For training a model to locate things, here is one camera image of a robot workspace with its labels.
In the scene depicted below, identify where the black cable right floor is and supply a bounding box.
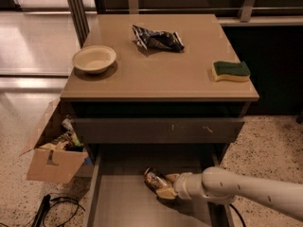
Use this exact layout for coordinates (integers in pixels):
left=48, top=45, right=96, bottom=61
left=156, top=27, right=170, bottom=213
left=228, top=203, right=247, bottom=227

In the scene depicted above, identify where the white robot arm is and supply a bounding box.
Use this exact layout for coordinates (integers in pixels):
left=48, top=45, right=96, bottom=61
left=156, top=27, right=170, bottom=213
left=152, top=166, right=303, bottom=221

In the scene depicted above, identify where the open middle drawer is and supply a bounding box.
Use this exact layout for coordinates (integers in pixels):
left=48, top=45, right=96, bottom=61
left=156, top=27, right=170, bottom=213
left=84, top=150, right=234, bottom=227

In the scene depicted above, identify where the cardboard box with trash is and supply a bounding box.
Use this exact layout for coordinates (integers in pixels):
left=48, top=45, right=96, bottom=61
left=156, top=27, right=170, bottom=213
left=20, top=98, right=93, bottom=183

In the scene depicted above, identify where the grey drawer cabinet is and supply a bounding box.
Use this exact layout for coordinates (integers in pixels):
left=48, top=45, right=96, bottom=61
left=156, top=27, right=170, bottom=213
left=60, top=14, right=259, bottom=227

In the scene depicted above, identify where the black cable on floor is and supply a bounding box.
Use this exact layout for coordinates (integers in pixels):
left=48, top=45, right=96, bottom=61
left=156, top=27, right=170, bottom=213
left=0, top=194, right=86, bottom=227

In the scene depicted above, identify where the green yellow sponge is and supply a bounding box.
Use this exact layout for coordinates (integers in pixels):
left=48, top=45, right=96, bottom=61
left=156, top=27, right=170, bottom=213
left=212, top=61, right=251, bottom=82

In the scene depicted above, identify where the dark crumpled chip bag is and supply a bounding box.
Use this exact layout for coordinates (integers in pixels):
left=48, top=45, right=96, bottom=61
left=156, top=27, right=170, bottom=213
left=132, top=25, right=185, bottom=52

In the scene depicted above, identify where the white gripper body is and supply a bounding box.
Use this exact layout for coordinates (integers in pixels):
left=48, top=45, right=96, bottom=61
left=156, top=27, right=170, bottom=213
left=173, top=172, right=191, bottom=200

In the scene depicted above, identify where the white paper bowl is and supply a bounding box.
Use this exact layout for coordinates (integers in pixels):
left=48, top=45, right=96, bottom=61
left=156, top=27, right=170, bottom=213
left=72, top=45, right=116, bottom=74

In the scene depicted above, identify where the closed top drawer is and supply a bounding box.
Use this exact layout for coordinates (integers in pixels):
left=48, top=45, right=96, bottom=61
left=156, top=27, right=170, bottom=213
left=72, top=118, right=244, bottom=144

